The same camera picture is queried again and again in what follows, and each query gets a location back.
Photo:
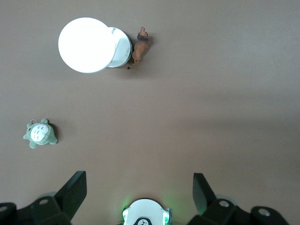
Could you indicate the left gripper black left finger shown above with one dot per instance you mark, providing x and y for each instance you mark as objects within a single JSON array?
[{"x": 68, "y": 201}]

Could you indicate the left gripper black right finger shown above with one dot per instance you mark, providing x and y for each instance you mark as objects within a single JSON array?
[{"x": 206, "y": 206}]

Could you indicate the brown lion figurine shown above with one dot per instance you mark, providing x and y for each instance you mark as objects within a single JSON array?
[{"x": 140, "y": 49}]

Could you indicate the brown table cover sheet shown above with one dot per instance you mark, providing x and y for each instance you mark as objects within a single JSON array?
[{"x": 199, "y": 117}]

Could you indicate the white round desk lamp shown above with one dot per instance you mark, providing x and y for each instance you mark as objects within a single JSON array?
[{"x": 84, "y": 44}]

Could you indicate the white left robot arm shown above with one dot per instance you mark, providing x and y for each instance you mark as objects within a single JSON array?
[{"x": 146, "y": 211}]

